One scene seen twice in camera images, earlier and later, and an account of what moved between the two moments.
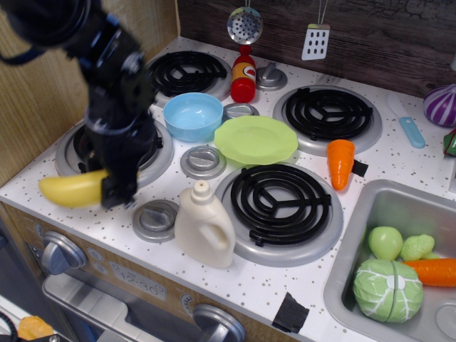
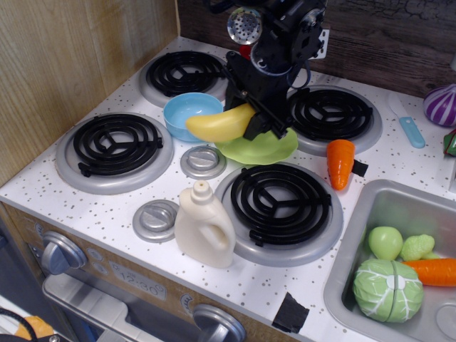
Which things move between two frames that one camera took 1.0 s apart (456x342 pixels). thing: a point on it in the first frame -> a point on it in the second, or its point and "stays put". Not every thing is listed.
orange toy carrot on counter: x=340 y=154 stays put
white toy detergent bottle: x=204 y=231 stays put
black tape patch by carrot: x=359 y=168 stays put
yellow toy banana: x=80 y=190 -> x=222 y=127
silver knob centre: x=202 y=162 stays put
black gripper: x=120 y=130 -> x=266 y=92
